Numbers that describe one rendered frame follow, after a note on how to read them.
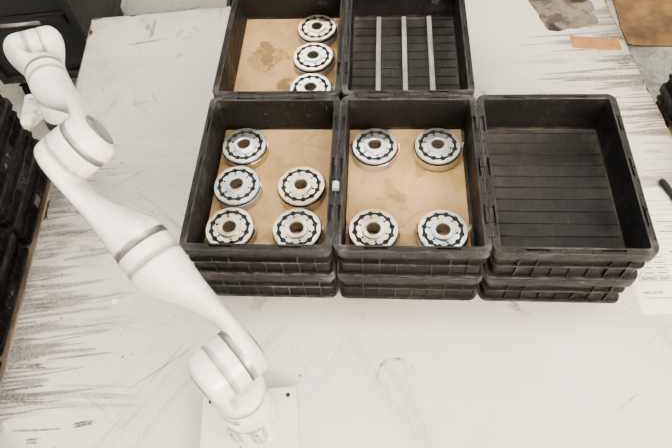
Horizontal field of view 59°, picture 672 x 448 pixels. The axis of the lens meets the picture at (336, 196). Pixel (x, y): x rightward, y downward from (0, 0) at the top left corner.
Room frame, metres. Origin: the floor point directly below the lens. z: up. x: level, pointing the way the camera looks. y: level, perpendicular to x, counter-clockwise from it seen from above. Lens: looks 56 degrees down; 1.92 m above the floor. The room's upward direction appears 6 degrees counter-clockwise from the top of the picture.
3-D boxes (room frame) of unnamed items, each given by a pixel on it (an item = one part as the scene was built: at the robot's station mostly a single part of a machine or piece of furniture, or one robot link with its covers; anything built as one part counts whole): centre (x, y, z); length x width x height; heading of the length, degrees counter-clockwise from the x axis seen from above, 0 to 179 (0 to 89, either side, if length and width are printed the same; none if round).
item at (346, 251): (0.72, -0.16, 0.92); 0.40 x 0.30 x 0.02; 172
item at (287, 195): (0.75, 0.07, 0.86); 0.10 x 0.10 x 0.01
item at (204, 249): (0.76, 0.14, 0.92); 0.40 x 0.30 x 0.02; 172
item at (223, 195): (0.77, 0.21, 0.86); 0.10 x 0.10 x 0.01
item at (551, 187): (0.68, -0.45, 0.87); 0.40 x 0.30 x 0.11; 172
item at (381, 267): (0.72, -0.16, 0.87); 0.40 x 0.30 x 0.11; 172
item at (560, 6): (1.43, -0.74, 0.71); 0.22 x 0.19 x 0.01; 179
